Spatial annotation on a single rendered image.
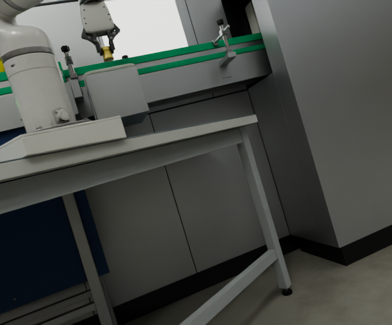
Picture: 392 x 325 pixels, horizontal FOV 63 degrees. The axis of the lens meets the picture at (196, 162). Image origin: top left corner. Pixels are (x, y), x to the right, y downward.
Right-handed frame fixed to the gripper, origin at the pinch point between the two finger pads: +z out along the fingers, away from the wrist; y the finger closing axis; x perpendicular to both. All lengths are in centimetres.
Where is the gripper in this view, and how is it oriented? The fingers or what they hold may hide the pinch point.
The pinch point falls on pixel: (105, 48)
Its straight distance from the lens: 122.8
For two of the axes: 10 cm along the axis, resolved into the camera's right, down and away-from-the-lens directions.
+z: 2.9, 9.6, 0.2
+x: 2.7, -0.6, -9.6
